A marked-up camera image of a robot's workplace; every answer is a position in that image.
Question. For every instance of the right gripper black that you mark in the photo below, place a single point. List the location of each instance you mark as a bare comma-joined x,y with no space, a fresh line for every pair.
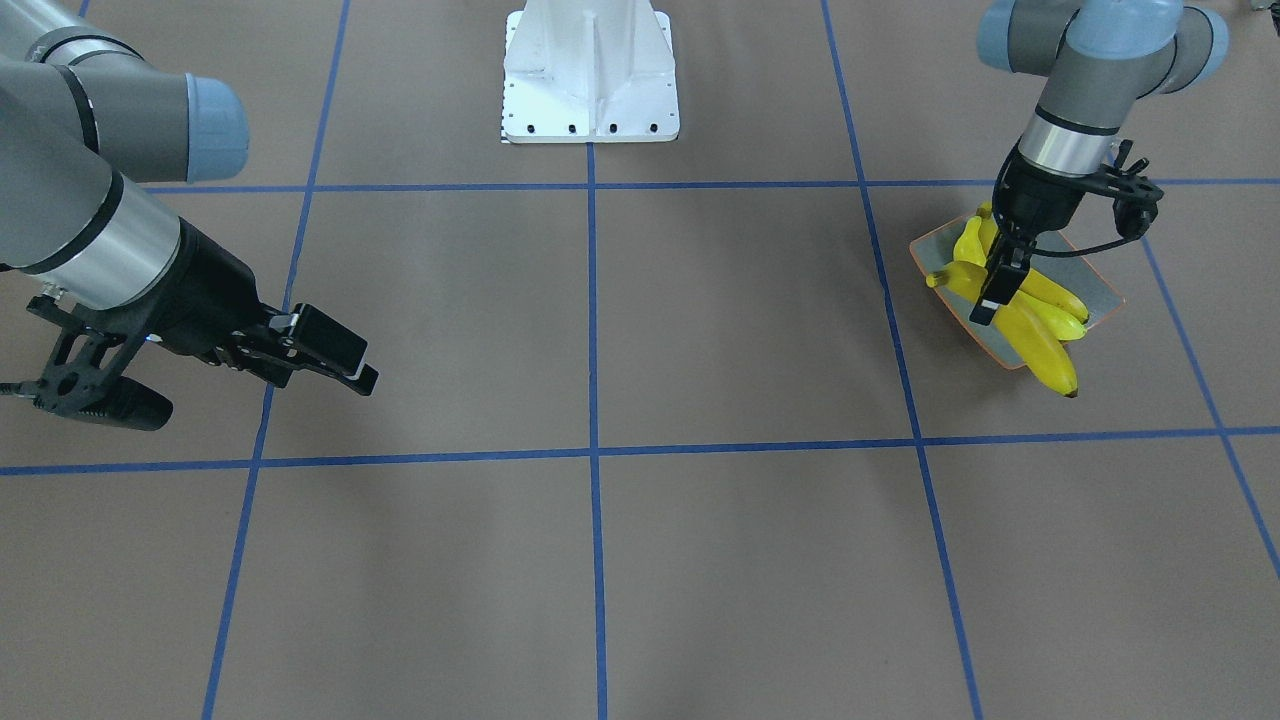
203,297

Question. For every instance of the yellow banana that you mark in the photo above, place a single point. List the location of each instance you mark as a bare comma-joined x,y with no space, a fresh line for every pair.
1036,285
1062,325
1021,326

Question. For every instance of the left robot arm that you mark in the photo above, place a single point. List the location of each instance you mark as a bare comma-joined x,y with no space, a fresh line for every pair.
1097,58

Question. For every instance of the yellow banana top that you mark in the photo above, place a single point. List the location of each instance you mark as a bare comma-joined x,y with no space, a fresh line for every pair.
1036,285

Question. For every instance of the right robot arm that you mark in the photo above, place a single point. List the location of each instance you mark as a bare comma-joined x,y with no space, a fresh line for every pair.
87,122

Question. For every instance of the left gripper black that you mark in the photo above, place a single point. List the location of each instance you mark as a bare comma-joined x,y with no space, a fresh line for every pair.
1036,203

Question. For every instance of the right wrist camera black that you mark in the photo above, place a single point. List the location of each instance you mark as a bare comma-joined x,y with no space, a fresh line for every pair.
84,378

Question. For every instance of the white pillar base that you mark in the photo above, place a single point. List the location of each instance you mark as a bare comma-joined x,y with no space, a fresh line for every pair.
589,72

